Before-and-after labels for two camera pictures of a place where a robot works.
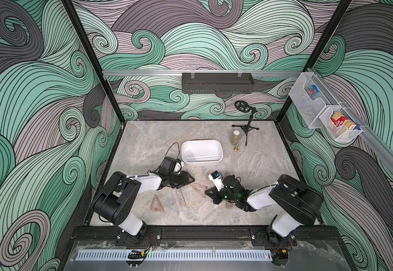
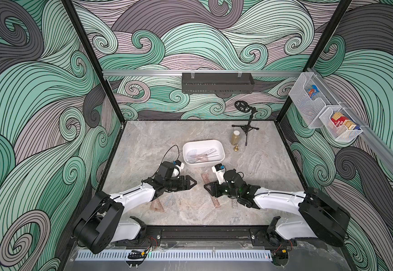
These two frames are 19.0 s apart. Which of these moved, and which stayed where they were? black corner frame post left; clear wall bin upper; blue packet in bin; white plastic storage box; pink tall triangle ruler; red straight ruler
Moved: red straight ruler; pink tall triangle ruler
Stayed: clear wall bin upper; white plastic storage box; blue packet in bin; black corner frame post left
